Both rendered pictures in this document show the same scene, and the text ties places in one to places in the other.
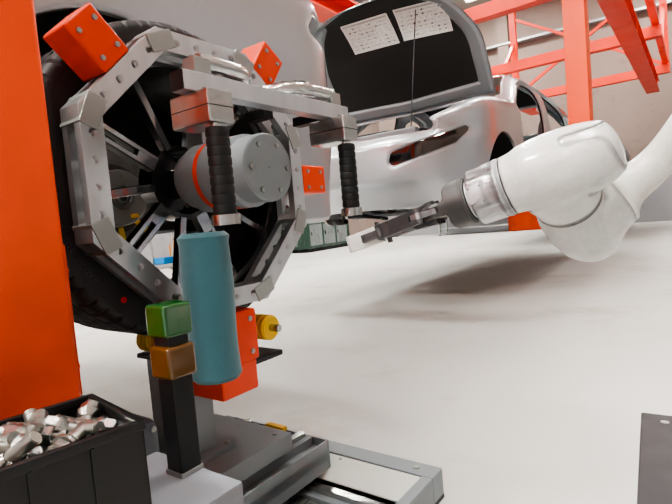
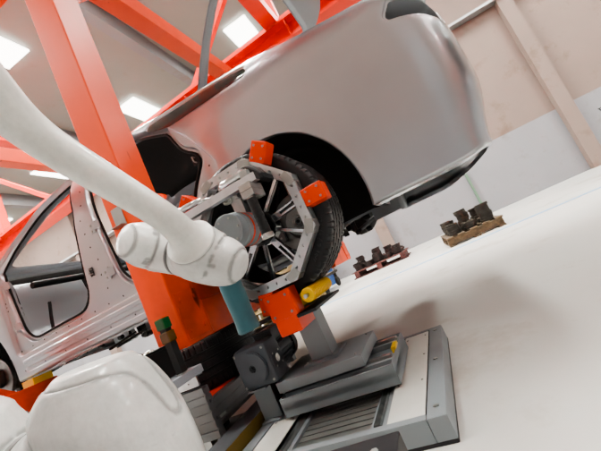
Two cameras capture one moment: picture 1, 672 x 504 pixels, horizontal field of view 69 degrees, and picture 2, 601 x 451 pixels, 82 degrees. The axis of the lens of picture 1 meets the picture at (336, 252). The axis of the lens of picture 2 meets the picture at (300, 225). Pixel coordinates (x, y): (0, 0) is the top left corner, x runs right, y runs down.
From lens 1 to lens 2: 143 cm
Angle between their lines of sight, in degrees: 74
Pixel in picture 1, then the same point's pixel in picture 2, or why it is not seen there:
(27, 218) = (159, 290)
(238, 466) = (320, 370)
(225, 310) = (230, 303)
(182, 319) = (159, 325)
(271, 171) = (229, 232)
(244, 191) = not seen: hidden behind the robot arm
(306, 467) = (371, 379)
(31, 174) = (156, 277)
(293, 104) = (215, 199)
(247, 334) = (285, 302)
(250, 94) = (193, 213)
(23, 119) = not seen: hidden behind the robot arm
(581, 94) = not seen: outside the picture
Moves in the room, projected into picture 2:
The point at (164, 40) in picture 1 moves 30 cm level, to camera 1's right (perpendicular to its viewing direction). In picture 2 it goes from (206, 186) to (202, 157)
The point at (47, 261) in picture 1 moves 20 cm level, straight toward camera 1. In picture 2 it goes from (167, 301) to (116, 320)
